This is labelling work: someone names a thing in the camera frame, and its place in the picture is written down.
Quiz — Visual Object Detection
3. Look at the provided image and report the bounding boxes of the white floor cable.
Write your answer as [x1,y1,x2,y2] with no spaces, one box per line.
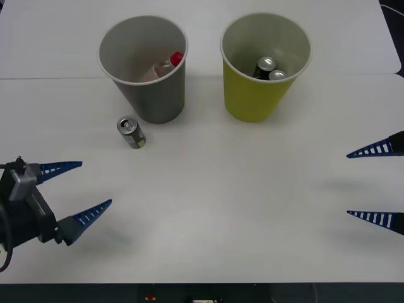
[379,3,404,16]

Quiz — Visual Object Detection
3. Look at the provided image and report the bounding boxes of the clear bottle red cap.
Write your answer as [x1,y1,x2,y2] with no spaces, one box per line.
[138,51,184,83]

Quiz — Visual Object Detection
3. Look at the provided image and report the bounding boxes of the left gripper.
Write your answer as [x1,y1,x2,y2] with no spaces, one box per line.
[0,161,113,247]

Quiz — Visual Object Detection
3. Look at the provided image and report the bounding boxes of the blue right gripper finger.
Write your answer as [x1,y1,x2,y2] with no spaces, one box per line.
[346,210,404,236]
[345,130,404,159]

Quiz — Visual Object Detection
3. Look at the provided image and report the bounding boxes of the dark robot torso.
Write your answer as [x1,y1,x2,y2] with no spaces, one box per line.
[138,283,272,303]

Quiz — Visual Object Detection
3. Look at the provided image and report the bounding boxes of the black can green print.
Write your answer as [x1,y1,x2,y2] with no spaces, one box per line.
[116,116,147,150]

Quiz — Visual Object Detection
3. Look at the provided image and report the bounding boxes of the grey plastic bin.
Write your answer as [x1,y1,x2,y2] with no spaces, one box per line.
[97,15,189,124]

